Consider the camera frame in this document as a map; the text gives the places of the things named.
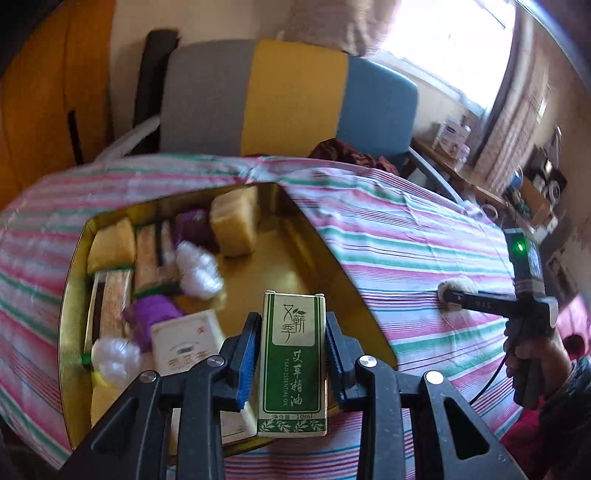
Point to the grey yellow blue armchair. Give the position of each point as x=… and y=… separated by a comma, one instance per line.
x=207, y=92

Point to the wooden wardrobe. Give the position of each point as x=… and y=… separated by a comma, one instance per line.
x=37, y=92

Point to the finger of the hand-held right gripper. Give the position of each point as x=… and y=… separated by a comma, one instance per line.
x=471, y=302

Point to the bunched patterned curtain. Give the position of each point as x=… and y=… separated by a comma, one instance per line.
x=341, y=27

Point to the dark red cloth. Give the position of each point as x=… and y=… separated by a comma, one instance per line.
x=341, y=150

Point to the wooden side table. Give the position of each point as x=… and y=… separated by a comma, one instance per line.
x=461, y=177

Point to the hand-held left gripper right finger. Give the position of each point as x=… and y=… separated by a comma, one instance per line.
x=339, y=369

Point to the person's right hand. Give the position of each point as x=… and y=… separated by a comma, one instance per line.
x=551, y=360

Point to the large yellow soap block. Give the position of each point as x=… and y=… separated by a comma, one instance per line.
x=233, y=221

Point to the long striped box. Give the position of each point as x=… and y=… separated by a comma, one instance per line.
x=111, y=304

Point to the striped tablecloth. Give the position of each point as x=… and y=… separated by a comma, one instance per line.
x=392, y=230

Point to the person's right forearm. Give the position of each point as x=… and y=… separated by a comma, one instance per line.
x=572, y=415

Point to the cream printed box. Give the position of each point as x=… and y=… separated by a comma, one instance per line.
x=184, y=341

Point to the white carton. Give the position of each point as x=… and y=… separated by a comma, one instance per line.
x=450, y=136

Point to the hanging patterned curtain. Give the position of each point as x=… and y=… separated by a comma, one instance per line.
x=512, y=124

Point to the green edged scouring pad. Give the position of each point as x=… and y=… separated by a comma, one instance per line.
x=152, y=258

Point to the cream sock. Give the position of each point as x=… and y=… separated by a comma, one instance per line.
x=455, y=285

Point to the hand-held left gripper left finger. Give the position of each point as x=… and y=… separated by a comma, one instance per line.
x=242, y=369

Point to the gold tin box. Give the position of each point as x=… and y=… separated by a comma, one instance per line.
x=277, y=277

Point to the small yellow soap piece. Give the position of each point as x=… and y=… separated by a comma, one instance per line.
x=104, y=406

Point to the window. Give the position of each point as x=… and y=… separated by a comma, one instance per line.
x=452, y=50

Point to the green box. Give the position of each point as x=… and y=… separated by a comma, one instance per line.
x=291, y=360

